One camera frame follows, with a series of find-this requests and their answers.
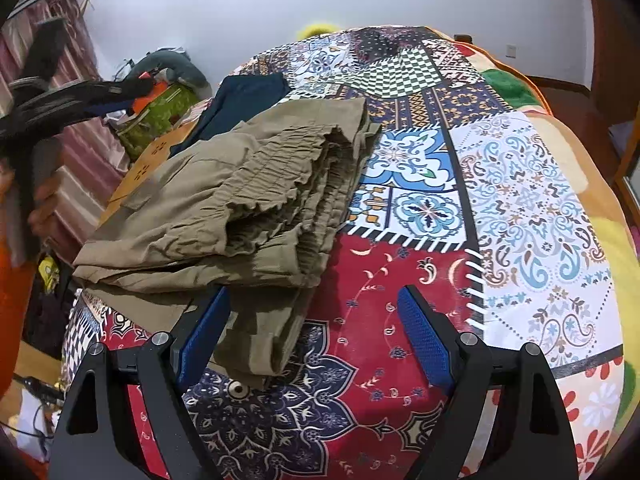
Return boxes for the striped pink curtain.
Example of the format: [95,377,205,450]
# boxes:
[0,0,128,266]

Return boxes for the bamboo folding table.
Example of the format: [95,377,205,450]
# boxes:
[96,119,202,228]

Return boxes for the patchwork printed blanket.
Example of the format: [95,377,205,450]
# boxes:
[60,24,628,480]

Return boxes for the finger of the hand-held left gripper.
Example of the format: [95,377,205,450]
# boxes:
[75,76,154,104]
[75,98,139,124]

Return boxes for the dark teal pants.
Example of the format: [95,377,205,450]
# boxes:
[169,72,292,159]

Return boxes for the person's left hand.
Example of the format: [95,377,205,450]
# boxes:
[27,172,66,239]

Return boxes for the khaki pants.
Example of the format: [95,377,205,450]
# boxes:
[72,96,384,392]

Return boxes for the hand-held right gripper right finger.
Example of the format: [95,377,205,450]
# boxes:
[397,284,581,480]

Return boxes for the wooden door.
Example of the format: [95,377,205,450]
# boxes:
[584,0,640,133]

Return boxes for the green patterned storage bag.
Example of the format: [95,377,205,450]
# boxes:
[116,84,202,160]

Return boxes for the yellow foam arch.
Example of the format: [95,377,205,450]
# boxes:
[295,19,342,40]

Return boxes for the yellow printed cloth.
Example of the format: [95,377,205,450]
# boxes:
[39,254,62,293]

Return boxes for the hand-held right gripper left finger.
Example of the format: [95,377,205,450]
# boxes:
[50,285,233,480]

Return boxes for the grey plush pillow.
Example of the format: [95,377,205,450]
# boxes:
[131,50,212,92]

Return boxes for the orange box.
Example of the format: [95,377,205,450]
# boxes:
[131,80,167,112]

